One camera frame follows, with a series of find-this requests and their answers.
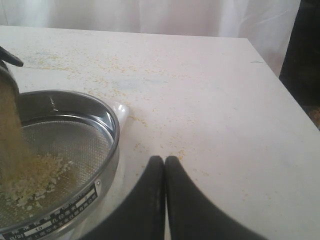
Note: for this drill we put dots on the white backdrop curtain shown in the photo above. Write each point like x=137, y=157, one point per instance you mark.
x=267, y=24

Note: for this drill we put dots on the round steel mesh sieve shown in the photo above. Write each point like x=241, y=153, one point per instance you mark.
x=82, y=134

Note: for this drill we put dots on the stainless steel cup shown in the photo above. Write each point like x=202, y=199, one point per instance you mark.
x=7, y=78

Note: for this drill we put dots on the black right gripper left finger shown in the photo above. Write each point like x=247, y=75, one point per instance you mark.
x=141, y=216

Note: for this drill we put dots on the pile of grains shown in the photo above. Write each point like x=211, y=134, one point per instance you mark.
x=25, y=177

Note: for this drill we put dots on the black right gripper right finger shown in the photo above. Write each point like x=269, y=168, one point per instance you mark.
x=192, y=216

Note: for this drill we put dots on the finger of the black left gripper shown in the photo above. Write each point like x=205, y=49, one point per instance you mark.
x=7, y=57

